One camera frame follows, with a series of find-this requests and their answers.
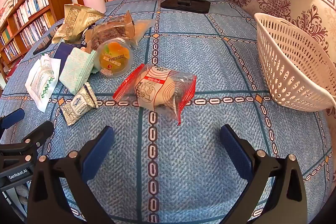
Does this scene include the beige printed snack packet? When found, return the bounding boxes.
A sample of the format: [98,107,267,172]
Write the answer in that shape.
[52,4,107,44]

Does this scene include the brown snack packet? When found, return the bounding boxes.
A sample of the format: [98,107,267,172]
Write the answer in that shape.
[84,10,135,52]

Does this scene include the blue patterned tablecloth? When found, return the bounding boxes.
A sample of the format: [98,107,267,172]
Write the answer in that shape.
[0,0,334,224]

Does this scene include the navy label mint snack packet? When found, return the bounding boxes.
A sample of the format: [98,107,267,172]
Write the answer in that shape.
[54,42,76,59]

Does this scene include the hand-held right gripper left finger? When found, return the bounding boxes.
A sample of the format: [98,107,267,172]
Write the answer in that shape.
[27,126,116,224]

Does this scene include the rows of books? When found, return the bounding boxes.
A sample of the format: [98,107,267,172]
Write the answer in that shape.
[0,0,57,62]

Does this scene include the red-edged clear bun packet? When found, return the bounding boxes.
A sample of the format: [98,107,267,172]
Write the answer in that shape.
[113,64,197,126]

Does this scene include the clear rice cracker packet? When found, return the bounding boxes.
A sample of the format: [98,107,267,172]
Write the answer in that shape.
[130,19,155,46]

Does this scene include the orange jelly cup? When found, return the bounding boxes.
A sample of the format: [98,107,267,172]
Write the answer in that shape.
[95,39,133,76]

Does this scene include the white green-print snack packet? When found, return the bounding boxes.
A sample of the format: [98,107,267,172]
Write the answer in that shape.
[25,54,61,113]

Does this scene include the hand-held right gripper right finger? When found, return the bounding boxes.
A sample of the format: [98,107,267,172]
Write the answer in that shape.
[220,124,308,224]

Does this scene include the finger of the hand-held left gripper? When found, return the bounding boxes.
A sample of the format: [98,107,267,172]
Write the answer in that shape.
[0,120,54,154]
[0,109,25,132]

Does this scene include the small patterned cookie packet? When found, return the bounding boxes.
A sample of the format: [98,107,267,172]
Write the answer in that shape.
[60,82,99,126]

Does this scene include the white plastic basket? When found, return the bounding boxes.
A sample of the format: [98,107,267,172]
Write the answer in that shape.
[254,12,336,112]

